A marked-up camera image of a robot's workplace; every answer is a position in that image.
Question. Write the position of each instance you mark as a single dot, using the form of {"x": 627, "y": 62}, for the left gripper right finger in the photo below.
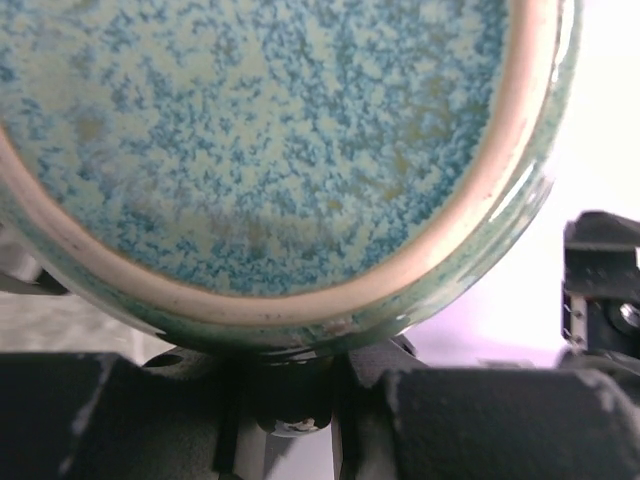
{"x": 401, "y": 419}

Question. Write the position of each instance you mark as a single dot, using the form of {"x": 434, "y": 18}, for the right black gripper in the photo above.
{"x": 600, "y": 291}

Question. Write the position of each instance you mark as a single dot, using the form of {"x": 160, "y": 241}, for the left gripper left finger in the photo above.
{"x": 101, "y": 416}

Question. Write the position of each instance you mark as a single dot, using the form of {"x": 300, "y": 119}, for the teal glazed ceramic mug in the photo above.
{"x": 292, "y": 178}

